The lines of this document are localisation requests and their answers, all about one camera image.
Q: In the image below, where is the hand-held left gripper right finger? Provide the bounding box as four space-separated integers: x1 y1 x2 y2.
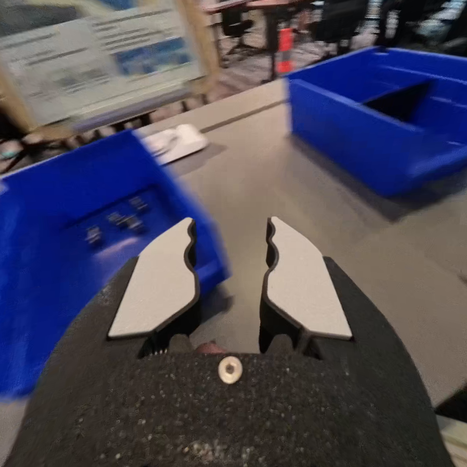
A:
259 216 354 353

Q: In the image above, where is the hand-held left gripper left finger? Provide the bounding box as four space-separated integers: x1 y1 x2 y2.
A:
107 217 202 352

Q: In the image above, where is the black office chair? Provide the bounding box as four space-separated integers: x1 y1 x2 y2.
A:
220 7 255 55

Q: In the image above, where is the white board stand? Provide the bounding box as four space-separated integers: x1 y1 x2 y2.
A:
140 123 210 165

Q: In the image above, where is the orange traffic cone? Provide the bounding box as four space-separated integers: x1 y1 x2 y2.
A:
275 27 296 74

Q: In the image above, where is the wooden office table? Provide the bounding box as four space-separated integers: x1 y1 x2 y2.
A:
204 0 316 82

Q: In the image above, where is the blue plastic bin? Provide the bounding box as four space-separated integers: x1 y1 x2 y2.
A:
284 46 467 198
0 129 233 401

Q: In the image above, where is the person's left hand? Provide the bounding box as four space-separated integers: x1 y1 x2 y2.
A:
194 340 227 354

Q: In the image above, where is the wooden instruction board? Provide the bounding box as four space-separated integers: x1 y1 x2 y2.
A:
0 0 220 140

